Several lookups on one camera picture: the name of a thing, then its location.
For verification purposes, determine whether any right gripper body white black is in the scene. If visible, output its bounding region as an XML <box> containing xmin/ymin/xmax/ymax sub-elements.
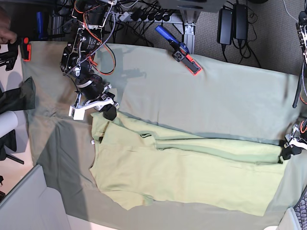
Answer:
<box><xmin>76</xmin><ymin>92</ymin><xmax>119</xmax><ymax>113</ymax></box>

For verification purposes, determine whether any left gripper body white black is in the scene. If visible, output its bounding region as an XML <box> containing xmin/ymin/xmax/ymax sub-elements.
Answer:
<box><xmin>284</xmin><ymin>126</ymin><xmax>307</xmax><ymax>150</ymax></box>

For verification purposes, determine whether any light green T-shirt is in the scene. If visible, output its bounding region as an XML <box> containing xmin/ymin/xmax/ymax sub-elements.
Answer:
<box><xmin>90</xmin><ymin>113</ymin><xmax>287</xmax><ymax>216</ymax></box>

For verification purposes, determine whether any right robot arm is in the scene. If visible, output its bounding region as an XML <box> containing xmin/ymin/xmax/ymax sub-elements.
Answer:
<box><xmin>60</xmin><ymin>0</ymin><xmax>119</xmax><ymax>121</ymax></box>

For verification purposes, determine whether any dark green cloth piece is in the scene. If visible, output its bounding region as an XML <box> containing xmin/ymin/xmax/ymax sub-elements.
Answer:
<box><xmin>0</xmin><ymin>77</ymin><xmax>36</xmax><ymax>114</ymax></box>

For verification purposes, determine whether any white cylinder roll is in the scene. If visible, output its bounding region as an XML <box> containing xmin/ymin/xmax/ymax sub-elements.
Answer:
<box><xmin>0</xmin><ymin>111</ymin><xmax>18</xmax><ymax>138</ymax></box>

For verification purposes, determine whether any blue black bar clamp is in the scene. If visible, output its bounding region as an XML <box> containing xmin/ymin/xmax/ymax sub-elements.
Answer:
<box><xmin>18</xmin><ymin>11</ymin><xmax>65</xmax><ymax>62</ymax></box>

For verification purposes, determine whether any blue orange clamp on table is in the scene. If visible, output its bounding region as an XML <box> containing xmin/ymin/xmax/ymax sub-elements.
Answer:
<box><xmin>155</xmin><ymin>25</ymin><xmax>202</xmax><ymax>76</ymax></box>

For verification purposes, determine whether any grey power strip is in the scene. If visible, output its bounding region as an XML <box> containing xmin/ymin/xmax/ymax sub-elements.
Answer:
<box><xmin>115</xmin><ymin>11</ymin><xmax>183</xmax><ymax>24</ymax></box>

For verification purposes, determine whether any grey white bin corner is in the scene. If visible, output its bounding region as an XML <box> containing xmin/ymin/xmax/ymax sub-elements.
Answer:
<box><xmin>0</xmin><ymin>165</ymin><xmax>71</xmax><ymax>230</ymax></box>

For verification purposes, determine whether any black power adapter brick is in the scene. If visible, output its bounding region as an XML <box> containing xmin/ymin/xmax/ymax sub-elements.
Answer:
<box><xmin>217</xmin><ymin>8</ymin><xmax>233</xmax><ymax>45</ymax></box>

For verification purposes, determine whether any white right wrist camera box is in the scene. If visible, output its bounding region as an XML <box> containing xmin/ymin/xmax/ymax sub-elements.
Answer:
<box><xmin>68</xmin><ymin>105</ymin><xmax>85</xmax><ymax>121</ymax></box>

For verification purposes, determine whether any grey aluminium table frame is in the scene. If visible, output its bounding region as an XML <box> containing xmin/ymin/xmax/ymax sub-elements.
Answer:
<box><xmin>158</xmin><ymin>0</ymin><xmax>226</xmax><ymax>54</ymax></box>

